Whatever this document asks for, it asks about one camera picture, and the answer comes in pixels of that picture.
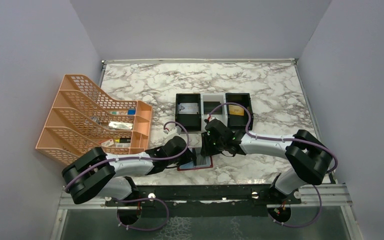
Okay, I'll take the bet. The red card holder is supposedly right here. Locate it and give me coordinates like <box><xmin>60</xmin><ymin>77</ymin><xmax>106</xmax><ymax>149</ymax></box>
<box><xmin>177</xmin><ymin>147</ymin><xmax>213</xmax><ymax>171</ymax></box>

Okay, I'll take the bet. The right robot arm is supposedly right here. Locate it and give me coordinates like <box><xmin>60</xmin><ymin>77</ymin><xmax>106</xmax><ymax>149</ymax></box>
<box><xmin>202</xmin><ymin>119</ymin><xmax>333</xmax><ymax>201</ymax></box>

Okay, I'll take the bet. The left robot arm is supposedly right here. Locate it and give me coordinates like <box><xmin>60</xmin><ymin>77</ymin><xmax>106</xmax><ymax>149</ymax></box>
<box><xmin>61</xmin><ymin>136</ymin><xmax>197</xmax><ymax>204</ymax></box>

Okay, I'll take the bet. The gold card in bin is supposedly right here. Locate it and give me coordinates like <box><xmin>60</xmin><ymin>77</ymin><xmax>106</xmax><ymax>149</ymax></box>
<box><xmin>228</xmin><ymin>104</ymin><xmax>245</xmax><ymax>116</ymax></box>

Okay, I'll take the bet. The silver card in bin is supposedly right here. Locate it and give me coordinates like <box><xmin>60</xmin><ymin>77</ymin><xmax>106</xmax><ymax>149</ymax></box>
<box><xmin>177</xmin><ymin>102</ymin><xmax>200</xmax><ymax>115</ymax></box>

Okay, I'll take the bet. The black card in bin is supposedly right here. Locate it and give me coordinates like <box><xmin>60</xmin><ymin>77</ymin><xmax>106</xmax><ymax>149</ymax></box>
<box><xmin>203</xmin><ymin>101</ymin><xmax>223</xmax><ymax>115</ymax></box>

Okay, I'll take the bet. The right black bin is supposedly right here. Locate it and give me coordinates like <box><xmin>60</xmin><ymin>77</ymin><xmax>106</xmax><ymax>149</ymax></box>
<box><xmin>225</xmin><ymin>93</ymin><xmax>254</xmax><ymax>131</ymax></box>

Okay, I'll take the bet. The black bin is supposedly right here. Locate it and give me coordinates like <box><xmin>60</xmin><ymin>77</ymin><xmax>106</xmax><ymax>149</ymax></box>
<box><xmin>175</xmin><ymin>93</ymin><xmax>202</xmax><ymax>132</ymax></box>
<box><xmin>225</xmin><ymin>93</ymin><xmax>254</xmax><ymax>131</ymax></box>

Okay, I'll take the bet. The white middle bin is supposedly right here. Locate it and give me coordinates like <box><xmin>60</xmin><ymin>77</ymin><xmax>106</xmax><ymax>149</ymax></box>
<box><xmin>200</xmin><ymin>93</ymin><xmax>228</xmax><ymax>132</ymax></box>

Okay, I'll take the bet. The left black bin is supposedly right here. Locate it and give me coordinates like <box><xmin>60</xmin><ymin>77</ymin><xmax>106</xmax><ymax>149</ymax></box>
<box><xmin>175</xmin><ymin>93</ymin><xmax>202</xmax><ymax>132</ymax></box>

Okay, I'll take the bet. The yellow black marker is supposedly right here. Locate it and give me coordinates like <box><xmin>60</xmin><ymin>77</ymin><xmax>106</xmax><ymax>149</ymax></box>
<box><xmin>114</xmin><ymin>138</ymin><xmax>131</xmax><ymax>143</ymax></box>

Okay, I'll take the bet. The blue item in organizer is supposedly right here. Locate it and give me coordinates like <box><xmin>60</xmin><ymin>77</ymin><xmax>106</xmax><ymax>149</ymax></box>
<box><xmin>127</xmin><ymin>109</ymin><xmax>136</xmax><ymax>115</ymax></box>

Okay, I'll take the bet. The silver foil packet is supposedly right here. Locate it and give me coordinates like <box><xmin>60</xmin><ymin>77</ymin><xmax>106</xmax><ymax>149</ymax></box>
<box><xmin>108</xmin><ymin>121</ymin><xmax>133</xmax><ymax>131</ymax></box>

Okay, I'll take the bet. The orange plastic file organizer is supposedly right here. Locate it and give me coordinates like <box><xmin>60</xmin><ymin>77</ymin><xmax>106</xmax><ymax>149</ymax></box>
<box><xmin>35</xmin><ymin>74</ymin><xmax>153</xmax><ymax>165</ymax></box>

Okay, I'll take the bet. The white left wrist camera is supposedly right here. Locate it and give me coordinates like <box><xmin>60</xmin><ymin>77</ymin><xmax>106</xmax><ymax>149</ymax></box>
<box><xmin>163</xmin><ymin>125</ymin><xmax>182</xmax><ymax>136</ymax></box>

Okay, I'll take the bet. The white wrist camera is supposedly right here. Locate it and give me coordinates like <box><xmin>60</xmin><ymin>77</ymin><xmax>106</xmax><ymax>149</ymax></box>
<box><xmin>204</xmin><ymin>114</ymin><xmax>214</xmax><ymax>124</ymax></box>
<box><xmin>163</xmin><ymin>125</ymin><xmax>182</xmax><ymax>136</ymax></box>

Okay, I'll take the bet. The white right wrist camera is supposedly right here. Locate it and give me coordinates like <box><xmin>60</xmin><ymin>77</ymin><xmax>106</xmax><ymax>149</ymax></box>
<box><xmin>204</xmin><ymin>114</ymin><xmax>214</xmax><ymax>124</ymax></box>

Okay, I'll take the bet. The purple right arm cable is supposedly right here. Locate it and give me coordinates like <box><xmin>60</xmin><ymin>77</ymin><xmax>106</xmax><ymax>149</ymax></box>
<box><xmin>206</xmin><ymin>101</ymin><xmax>339</xmax><ymax>230</ymax></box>

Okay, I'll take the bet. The black mounting rail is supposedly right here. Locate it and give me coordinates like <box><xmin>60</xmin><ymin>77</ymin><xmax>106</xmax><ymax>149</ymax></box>
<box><xmin>105</xmin><ymin>184</ymin><xmax>283</xmax><ymax>218</ymax></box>

